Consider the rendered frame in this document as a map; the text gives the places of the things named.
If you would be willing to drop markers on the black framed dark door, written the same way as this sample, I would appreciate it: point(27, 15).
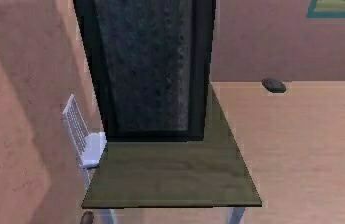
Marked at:
point(146, 66)

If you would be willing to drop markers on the olive green table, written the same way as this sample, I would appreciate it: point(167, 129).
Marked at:
point(173, 176)

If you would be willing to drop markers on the white slatted chair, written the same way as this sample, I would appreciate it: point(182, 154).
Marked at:
point(91, 150)

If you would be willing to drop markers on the dark grey oval object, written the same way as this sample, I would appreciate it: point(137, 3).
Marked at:
point(274, 85)

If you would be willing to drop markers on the brown round object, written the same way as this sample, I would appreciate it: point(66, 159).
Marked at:
point(87, 218)

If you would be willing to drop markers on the teal framed picture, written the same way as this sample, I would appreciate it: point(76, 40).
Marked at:
point(336, 9)

